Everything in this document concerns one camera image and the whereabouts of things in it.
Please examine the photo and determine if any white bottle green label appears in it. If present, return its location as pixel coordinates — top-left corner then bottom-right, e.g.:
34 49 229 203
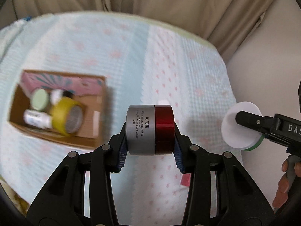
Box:
221 102 264 151

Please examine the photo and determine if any white bottle blue label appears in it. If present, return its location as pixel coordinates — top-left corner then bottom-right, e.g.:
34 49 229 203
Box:
24 109 52 129

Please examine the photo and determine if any silver red cream jar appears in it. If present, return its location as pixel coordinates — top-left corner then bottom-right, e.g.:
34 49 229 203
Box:
125 105 175 156

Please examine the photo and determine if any grey black cosmetic jar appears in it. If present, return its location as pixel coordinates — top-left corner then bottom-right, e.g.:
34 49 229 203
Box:
50 89 74 105

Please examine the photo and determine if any white earbud case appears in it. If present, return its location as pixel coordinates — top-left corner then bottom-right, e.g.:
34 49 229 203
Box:
157 99 170 105

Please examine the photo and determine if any right hand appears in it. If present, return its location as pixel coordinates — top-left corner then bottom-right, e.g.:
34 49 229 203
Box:
272 159 289 208

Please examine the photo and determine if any small red box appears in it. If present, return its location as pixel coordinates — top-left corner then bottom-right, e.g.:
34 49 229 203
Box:
180 173 191 187

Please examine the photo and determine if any yellow tape roll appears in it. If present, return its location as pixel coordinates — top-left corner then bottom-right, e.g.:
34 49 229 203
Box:
50 97 84 136

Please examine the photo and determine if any cardboard box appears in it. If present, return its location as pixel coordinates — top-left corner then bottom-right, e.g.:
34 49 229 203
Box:
8 69 107 150

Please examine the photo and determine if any jar with mint lid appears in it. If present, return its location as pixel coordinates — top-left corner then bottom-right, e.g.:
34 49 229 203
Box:
30 88 49 111

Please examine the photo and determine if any beige curtain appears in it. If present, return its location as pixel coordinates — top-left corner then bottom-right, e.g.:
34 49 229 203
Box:
12 0 274 60

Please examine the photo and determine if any blue white floral bedspread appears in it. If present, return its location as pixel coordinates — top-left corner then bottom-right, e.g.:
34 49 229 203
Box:
1 12 236 203

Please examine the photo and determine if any blue clip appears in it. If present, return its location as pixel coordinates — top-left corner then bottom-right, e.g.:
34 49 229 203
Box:
24 16 32 21

